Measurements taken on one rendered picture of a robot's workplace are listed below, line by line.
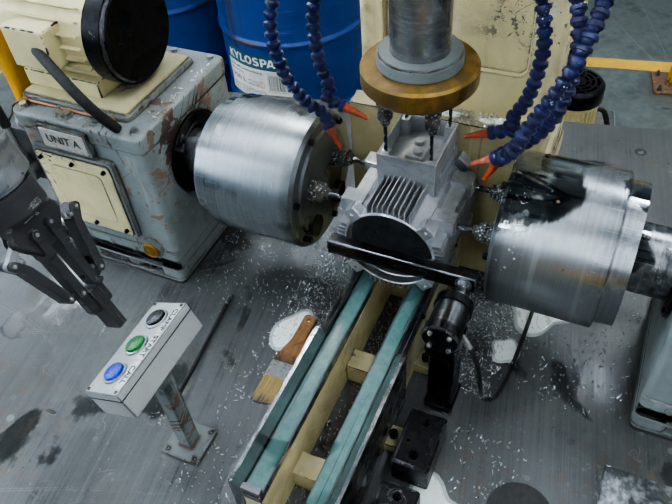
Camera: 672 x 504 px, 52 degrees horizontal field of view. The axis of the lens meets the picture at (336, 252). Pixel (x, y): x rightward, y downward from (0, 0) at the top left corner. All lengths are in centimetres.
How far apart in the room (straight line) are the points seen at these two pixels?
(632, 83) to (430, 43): 256
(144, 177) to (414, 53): 54
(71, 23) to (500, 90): 73
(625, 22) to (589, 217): 301
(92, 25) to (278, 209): 41
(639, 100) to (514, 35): 221
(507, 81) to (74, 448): 97
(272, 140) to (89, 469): 62
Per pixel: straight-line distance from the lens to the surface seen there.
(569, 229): 102
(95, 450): 127
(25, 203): 88
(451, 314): 102
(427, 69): 100
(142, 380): 98
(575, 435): 122
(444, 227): 110
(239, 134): 118
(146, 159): 124
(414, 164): 110
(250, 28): 257
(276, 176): 113
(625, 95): 342
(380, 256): 111
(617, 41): 382
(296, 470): 111
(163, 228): 134
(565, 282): 104
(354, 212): 110
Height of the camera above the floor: 184
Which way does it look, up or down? 46 degrees down
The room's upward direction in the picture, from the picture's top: 6 degrees counter-clockwise
